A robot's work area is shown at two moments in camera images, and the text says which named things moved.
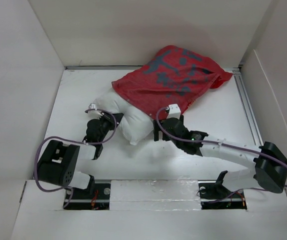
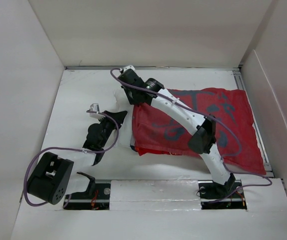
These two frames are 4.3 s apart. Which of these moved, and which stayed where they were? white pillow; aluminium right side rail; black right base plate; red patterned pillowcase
Moved: red patterned pillowcase; white pillow
Stayed: aluminium right side rail; black right base plate
